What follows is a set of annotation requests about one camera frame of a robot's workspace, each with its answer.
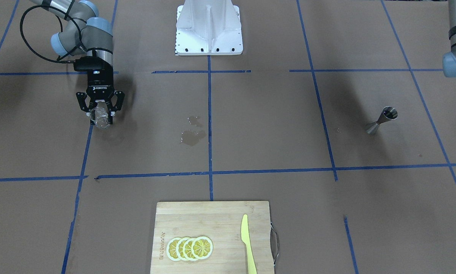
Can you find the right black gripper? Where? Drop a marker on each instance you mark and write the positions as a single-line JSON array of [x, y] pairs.
[[99, 88]]

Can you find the back lemon slice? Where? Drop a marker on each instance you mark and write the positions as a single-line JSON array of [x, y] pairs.
[[172, 249]]

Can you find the small glass beaker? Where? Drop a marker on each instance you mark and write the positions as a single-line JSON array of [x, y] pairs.
[[99, 116]]

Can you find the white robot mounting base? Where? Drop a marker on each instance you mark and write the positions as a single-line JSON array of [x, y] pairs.
[[208, 27]]

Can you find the steel double jigger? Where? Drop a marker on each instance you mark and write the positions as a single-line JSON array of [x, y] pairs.
[[387, 114]]

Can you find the bamboo cutting board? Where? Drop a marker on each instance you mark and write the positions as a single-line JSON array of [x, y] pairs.
[[221, 222]]

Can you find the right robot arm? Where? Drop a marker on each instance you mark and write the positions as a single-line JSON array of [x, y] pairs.
[[86, 42]]

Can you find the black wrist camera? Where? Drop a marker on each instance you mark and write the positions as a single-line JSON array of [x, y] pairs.
[[89, 63]]

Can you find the yellow plastic knife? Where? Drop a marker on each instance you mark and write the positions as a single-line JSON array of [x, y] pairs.
[[245, 237]]

